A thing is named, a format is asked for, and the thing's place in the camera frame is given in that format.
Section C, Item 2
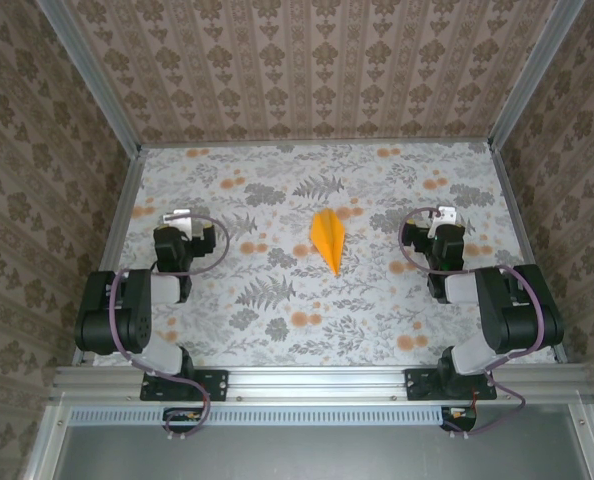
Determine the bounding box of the grey metal panel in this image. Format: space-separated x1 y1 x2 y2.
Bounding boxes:
51 405 594 480

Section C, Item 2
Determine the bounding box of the aluminium upright post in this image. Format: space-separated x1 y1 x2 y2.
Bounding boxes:
489 0 588 151
39 0 143 154

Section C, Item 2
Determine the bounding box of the aluminium side rail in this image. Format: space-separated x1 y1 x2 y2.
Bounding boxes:
72 147 146 365
490 144 568 364

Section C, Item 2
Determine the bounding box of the small circuit board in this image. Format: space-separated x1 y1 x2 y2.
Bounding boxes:
164 407 204 434
440 405 479 432

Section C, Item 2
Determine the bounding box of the aluminium frame cross rail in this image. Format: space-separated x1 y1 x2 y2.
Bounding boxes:
51 363 594 406

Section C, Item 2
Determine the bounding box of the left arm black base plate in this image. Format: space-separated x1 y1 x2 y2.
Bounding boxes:
141 368 229 402

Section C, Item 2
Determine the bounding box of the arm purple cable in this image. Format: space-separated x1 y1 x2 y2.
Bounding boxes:
399 207 548 441
107 214 231 444

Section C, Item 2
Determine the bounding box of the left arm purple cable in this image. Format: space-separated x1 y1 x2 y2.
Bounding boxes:
107 214 231 444

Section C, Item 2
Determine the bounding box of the floral table cover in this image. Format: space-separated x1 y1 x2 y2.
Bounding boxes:
84 142 558 367

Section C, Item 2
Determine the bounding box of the slotted grey cable duct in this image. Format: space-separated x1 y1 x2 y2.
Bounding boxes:
69 405 446 425

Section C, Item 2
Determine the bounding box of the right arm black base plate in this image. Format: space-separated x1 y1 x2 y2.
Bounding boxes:
404 368 498 402

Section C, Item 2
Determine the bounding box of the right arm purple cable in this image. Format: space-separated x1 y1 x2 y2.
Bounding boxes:
399 207 548 441

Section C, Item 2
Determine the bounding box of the orange paper sheet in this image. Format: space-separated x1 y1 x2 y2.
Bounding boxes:
310 209 347 277

